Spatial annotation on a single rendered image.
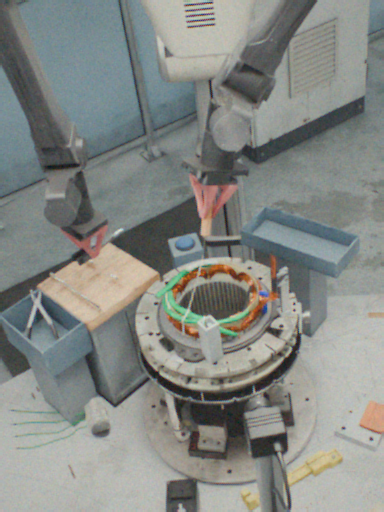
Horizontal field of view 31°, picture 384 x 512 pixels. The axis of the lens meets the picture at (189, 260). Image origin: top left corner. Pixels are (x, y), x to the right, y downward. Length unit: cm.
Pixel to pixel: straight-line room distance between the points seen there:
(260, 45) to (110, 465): 93
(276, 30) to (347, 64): 289
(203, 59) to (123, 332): 61
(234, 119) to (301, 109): 277
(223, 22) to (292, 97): 226
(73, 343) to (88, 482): 30
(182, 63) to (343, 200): 207
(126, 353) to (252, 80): 73
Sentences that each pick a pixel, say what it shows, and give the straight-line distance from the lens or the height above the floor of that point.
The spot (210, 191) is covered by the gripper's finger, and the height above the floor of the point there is 139.
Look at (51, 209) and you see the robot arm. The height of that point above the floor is 136.
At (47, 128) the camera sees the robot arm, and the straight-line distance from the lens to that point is 120.
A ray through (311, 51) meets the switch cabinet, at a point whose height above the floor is 52.
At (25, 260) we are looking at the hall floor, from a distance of 343.
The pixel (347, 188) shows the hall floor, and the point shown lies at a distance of 355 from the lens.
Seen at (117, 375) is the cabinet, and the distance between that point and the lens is 159.
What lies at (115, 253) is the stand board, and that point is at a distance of 158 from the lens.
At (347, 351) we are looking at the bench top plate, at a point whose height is 78.
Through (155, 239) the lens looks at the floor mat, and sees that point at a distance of 331.
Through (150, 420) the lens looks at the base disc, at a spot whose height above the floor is 80.
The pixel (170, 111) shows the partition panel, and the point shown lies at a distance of 394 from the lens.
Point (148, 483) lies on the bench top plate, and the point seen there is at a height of 78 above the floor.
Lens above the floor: 204
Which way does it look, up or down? 40 degrees down
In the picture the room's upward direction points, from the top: 10 degrees counter-clockwise
